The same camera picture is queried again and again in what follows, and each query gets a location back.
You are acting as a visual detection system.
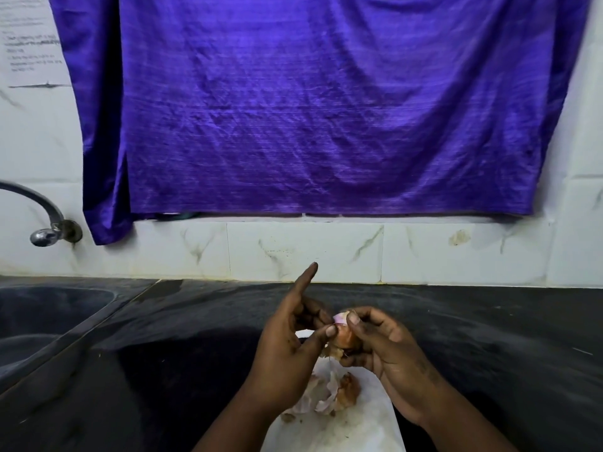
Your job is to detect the chrome wall faucet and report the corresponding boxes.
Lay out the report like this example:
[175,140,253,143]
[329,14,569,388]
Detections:
[0,181,84,248]

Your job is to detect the pile of onion peels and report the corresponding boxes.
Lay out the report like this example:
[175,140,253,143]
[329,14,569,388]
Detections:
[290,371,362,417]

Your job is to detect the white printed paper notice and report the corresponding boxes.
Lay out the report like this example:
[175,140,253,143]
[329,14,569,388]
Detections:
[0,0,72,88]

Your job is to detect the black kitchen sink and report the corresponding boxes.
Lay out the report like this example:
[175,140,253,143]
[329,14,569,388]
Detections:
[0,284,117,377]

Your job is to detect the small brown onion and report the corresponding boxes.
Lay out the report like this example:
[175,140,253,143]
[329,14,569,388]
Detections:
[325,310,364,361]

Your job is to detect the person's left forearm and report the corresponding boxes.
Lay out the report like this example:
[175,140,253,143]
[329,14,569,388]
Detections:
[192,390,283,452]

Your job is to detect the person's right forearm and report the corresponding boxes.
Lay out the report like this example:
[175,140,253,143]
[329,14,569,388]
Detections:
[421,388,519,452]

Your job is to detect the black stone countertop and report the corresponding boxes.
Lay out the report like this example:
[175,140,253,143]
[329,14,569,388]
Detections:
[0,275,603,452]

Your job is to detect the white marble cutting board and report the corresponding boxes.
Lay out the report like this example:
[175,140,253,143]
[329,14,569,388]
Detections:
[261,329,407,452]

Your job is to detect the person's right hand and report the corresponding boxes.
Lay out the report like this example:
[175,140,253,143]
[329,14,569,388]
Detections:
[340,305,446,428]

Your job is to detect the purple cloth curtain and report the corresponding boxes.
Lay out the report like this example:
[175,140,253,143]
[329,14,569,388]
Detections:
[46,0,592,246]

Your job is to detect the person's left hand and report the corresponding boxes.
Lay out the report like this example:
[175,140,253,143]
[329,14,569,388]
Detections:
[242,262,338,412]

